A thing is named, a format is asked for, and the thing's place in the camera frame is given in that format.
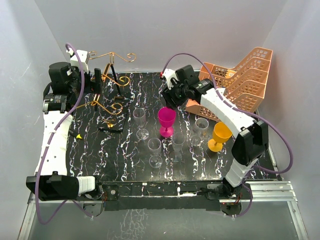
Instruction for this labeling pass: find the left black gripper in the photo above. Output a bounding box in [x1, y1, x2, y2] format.
[68, 63, 103, 96]

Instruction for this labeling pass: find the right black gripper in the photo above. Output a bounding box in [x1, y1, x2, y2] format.
[161, 79, 189, 110]

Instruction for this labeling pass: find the pink plastic wine glass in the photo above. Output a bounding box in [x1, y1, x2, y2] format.
[157, 107, 176, 138]

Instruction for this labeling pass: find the clear wine glass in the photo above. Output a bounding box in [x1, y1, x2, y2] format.
[147, 138, 163, 169]
[171, 132, 186, 163]
[190, 117, 209, 147]

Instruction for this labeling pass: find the orange plastic wine glass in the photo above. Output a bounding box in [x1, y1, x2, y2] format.
[208, 121, 233, 153]

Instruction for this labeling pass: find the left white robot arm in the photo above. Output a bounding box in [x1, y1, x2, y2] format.
[26, 62, 104, 201]

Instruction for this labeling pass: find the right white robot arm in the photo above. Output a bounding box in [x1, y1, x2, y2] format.
[160, 72, 269, 199]

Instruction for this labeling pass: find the tall clear flute glass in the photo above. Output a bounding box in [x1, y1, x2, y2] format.
[133, 108, 149, 141]

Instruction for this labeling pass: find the clear wine glass front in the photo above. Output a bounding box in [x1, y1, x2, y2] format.
[147, 138, 163, 169]

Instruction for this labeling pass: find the small yellow black object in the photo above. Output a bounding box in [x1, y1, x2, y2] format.
[69, 130, 83, 140]

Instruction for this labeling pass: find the peach plastic organiser basket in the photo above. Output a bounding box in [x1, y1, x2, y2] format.
[185, 47, 274, 123]

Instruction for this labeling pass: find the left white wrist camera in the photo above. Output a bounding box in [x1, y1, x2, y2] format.
[66, 49, 89, 73]

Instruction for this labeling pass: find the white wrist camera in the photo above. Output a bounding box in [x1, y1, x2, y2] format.
[160, 68, 179, 90]
[66, 49, 89, 73]

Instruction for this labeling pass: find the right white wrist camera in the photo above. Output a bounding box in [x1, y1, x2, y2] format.
[160, 68, 179, 90]

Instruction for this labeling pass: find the gold wire wine glass rack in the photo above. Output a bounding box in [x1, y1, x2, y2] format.
[77, 51, 137, 133]

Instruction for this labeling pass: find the black base frame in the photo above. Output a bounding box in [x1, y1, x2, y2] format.
[78, 180, 253, 217]

